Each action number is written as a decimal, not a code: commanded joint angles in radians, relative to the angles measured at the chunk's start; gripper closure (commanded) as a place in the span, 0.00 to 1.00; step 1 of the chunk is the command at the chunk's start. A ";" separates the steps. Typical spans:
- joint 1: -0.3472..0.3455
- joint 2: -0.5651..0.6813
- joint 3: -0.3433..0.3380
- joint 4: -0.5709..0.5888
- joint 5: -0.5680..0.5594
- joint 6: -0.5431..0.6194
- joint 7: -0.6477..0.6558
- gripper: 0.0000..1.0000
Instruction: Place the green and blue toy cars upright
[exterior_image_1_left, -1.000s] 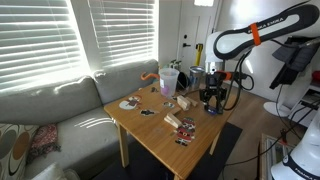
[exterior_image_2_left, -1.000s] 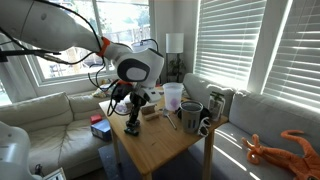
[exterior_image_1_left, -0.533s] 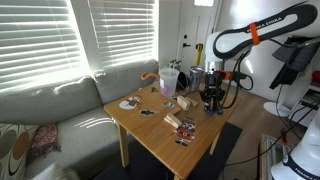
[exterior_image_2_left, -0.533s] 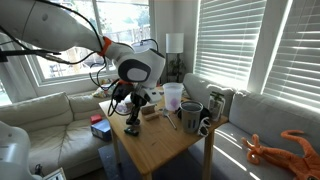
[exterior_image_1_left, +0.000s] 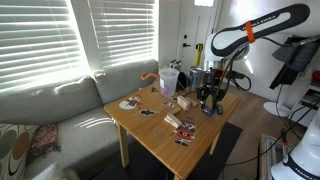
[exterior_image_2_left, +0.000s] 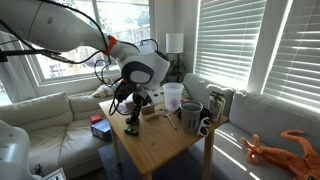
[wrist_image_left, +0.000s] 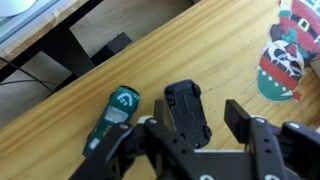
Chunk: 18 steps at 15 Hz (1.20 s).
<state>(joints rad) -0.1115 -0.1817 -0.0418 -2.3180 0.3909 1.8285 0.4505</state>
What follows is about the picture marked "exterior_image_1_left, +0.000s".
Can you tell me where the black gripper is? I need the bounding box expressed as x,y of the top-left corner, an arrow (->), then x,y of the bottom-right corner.
196,68 -> 226,110

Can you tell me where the blue toy car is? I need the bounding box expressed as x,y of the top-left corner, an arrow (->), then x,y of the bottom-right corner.
201,106 -> 216,117

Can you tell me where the green toy car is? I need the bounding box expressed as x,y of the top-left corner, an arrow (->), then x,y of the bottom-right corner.
215,103 -> 225,116

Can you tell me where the single wooden block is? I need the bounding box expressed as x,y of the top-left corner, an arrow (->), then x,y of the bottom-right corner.
185,96 -> 199,108

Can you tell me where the metal tumbler cup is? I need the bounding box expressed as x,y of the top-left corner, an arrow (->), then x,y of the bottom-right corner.
188,65 -> 207,92

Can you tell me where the black round object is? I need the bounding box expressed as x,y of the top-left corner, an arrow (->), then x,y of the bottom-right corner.
176,71 -> 191,92

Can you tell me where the red green Santa cutout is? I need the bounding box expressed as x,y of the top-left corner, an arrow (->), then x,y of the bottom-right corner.
174,116 -> 197,147

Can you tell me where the clear plastic pitcher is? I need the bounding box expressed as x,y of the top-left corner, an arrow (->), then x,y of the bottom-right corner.
158,67 -> 180,98

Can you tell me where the leaning wooden block stack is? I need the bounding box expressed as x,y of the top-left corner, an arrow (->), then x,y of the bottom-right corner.
163,112 -> 183,129

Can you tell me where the short yellow pole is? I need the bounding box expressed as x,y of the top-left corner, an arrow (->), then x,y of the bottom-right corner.
194,43 -> 205,67

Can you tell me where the green print clear package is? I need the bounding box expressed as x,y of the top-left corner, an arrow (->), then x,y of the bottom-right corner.
168,59 -> 183,72

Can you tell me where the dark penguin sticker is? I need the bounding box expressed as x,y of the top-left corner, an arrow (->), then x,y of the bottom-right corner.
139,108 -> 161,117

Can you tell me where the wooden table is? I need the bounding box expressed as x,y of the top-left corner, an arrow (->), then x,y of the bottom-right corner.
103,80 -> 242,180

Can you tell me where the orange plush octopus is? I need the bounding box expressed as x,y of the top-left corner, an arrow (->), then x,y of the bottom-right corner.
139,71 -> 161,82

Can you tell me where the white round stand base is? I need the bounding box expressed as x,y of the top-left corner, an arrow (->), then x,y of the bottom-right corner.
262,101 -> 291,118

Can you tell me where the white door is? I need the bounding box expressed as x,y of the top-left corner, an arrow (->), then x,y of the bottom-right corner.
176,0 -> 223,78

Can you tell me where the snowman cutout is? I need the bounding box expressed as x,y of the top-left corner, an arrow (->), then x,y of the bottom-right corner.
118,94 -> 143,111

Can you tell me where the black folding stand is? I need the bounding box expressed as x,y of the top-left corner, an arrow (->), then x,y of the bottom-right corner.
268,34 -> 320,91

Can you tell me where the dark floor rug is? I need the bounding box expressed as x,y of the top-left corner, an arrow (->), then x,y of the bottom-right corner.
93,121 -> 244,180

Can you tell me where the white shelf unit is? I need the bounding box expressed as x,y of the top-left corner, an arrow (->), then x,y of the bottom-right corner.
287,79 -> 320,129

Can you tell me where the narrow white window blind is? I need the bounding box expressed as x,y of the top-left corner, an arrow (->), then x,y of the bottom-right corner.
87,0 -> 158,70

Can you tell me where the red box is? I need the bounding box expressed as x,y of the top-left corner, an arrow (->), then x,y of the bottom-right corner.
311,70 -> 320,83

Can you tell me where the grey fabric sofa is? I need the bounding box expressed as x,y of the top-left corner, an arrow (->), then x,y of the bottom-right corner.
0,59 -> 160,180

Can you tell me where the red patterned cloth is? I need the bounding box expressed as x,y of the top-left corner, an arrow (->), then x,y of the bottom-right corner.
27,124 -> 62,165

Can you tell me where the wide white window blind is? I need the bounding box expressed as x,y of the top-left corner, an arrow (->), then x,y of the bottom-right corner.
0,0 -> 90,93

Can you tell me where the circle pattern cushion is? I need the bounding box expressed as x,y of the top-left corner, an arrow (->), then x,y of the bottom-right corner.
0,123 -> 40,180

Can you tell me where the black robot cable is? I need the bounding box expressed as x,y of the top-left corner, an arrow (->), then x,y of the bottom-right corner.
222,34 -> 320,168

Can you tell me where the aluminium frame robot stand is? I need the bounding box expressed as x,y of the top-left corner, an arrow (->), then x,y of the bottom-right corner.
259,133 -> 295,180

